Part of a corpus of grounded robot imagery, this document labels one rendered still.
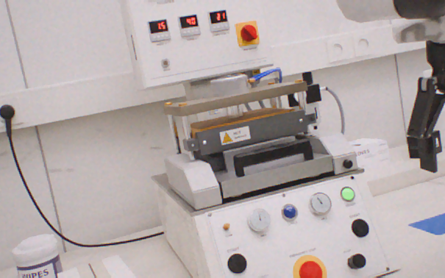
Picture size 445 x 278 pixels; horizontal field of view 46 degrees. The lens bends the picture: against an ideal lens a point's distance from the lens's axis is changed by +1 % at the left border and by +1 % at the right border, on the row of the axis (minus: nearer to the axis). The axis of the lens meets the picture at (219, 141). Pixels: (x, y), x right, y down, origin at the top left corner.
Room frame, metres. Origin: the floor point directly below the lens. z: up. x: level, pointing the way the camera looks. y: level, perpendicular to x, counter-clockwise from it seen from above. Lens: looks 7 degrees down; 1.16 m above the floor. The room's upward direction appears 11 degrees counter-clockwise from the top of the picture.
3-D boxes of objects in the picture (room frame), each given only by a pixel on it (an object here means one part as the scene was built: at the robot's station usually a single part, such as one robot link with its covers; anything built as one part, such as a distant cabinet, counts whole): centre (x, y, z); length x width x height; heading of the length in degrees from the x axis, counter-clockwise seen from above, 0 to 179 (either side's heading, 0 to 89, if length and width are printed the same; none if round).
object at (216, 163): (1.12, -0.04, 0.98); 0.20 x 0.17 x 0.03; 105
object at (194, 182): (1.01, 0.07, 0.96); 0.25 x 0.05 x 0.07; 15
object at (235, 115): (1.12, -0.05, 1.07); 0.22 x 0.17 x 0.10; 105
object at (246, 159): (0.94, -0.09, 0.99); 0.15 x 0.02 x 0.04; 105
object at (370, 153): (1.56, -0.37, 0.83); 0.23 x 0.12 x 0.07; 112
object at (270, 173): (1.07, -0.06, 0.97); 0.30 x 0.22 x 0.08; 15
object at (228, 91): (1.15, -0.06, 1.08); 0.31 x 0.24 x 0.13; 105
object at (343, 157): (1.08, -0.20, 0.96); 0.26 x 0.05 x 0.07; 15
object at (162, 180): (1.15, -0.04, 0.93); 0.46 x 0.35 x 0.01; 15
